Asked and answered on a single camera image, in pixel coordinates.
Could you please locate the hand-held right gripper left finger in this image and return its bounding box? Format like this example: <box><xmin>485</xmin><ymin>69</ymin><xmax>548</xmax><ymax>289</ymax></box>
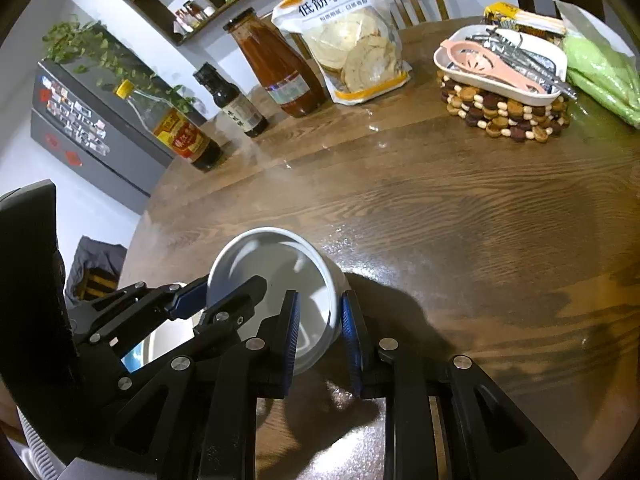
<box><xmin>65</xmin><ymin>290</ymin><xmax>301</xmax><ymax>480</ymax></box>

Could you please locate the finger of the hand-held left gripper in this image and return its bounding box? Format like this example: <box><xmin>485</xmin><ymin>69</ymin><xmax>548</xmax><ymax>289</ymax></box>
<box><xmin>80</xmin><ymin>275</ymin><xmax>268</xmax><ymax>392</ymax></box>
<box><xmin>67</xmin><ymin>280</ymin><xmax>208</xmax><ymax>346</ymax></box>

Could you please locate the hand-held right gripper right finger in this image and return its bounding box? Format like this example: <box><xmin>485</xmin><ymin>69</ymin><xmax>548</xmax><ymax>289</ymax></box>
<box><xmin>341</xmin><ymin>290</ymin><xmax>576</xmax><ymax>480</ymax></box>

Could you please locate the large white bowl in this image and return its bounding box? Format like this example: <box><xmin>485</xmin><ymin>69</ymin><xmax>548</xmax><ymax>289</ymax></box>
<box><xmin>142</xmin><ymin>310</ymin><xmax>206</xmax><ymax>366</ymax></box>

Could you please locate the medium white bowl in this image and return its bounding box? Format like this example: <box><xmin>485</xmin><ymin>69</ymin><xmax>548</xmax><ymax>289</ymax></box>
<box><xmin>206</xmin><ymin>227</ymin><xmax>351</xmax><ymax>376</ymax></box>

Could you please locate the blue plate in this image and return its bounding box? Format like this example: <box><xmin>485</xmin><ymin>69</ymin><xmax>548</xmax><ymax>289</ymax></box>
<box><xmin>121</xmin><ymin>350</ymin><xmax>151</xmax><ymax>373</ymax></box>

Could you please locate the dark cloth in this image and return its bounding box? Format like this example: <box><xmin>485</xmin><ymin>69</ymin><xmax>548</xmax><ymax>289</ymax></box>
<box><xmin>65</xmin><ymin>235</ymin><xmax>128</xmax><ymax>301</ymax></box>

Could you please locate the wooden chair with striped seat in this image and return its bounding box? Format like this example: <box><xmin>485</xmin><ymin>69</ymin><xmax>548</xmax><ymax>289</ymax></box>
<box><xmin>75</xmin><ymin>270</ymin><xmax>118</xmax><ymax>301</ymax></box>

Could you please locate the grey refrigerator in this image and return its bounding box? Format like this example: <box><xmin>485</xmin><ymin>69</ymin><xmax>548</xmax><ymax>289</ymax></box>
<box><xmin>30</xmin><ymin>57</ymin><xmax>176</xmax><ymax>198</ymax></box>

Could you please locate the large soy sauce bottle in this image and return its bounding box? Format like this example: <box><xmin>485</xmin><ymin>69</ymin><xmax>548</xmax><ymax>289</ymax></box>
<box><xmin>114</xmin><ymin>79</ymin><xmax>223</xmax><ymax>171</ymax></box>

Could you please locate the cluster of fridge magnets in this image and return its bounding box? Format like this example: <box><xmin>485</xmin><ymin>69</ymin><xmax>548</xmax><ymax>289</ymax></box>
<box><xmin>37</xmin><ymin>75</ymin><xmax>113</xmax><ymax>156</ymax></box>

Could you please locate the small dark sauce bottle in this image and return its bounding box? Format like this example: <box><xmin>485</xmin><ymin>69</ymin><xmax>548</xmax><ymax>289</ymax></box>
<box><xmin>193</xmin><ymin>62</ymin><xmax>268</xmax><ymax>138</ymax></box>

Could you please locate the trailing green plant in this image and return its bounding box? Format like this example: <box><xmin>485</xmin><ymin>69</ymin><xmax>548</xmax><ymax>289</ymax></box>
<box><xmin>42</xmin><ymin>15</ymin><xmax>201</xmax><ymax>116</ymax></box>

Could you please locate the red sauce glass bottle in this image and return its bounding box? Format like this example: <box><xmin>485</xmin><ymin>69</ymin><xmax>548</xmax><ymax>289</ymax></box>
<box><xmin>223</xmin><ymin>7</ymin><xmax>328</xmax><ymax>118</ymax></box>

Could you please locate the wooden bead trivet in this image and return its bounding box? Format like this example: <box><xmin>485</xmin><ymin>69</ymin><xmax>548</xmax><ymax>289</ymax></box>
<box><xmin>437</xmin><ymin>70</ymin><xmax>571</xmax><ymax>143</ymax></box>

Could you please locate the white and yellow flour bag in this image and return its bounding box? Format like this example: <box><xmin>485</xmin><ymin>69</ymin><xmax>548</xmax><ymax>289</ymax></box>
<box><xmin>271</xmin><ymin>0</ymin><xmax>413</xmax><ymax>106</ymax></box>

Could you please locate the row of spice jars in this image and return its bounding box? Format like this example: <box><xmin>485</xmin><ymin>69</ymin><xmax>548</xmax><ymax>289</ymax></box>
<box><xmin>172</xmin><ymin>0</ymin><xmax>216</xmax><ymax>33</ymax></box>

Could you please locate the white rectangular tray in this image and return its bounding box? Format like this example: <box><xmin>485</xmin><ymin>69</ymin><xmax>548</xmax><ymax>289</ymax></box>
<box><xmin>433</xmin><ymin>27</ymin><xmax>568</xmax><ymax>107</ymax></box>

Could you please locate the pink egg separator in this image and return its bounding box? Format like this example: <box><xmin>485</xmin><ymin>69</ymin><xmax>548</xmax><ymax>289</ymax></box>
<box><xmin>440</xmin><ymin>40</ymin><xmax>548</xmax><ymax>95</ymax></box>

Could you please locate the pile of metal cutlery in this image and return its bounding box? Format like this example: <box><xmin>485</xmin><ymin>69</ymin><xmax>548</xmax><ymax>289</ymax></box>
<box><xmin>465</xmin><ymin>30</ymin><xmax>581</xmax><ymax>98</ymax></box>

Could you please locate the yellow packet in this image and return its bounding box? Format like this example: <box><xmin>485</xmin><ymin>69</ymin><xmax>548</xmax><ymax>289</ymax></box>
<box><xmin>482</xmin><ymin>2</ymin><xmax>566</xmax><ymax>36</ymax></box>

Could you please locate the green plastic bag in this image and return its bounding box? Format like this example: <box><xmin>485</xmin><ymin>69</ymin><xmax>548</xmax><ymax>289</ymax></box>
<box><xmin>552</xmin><ymin>0</ymin><xmax>640</xmax><ymax>128</ymax></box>

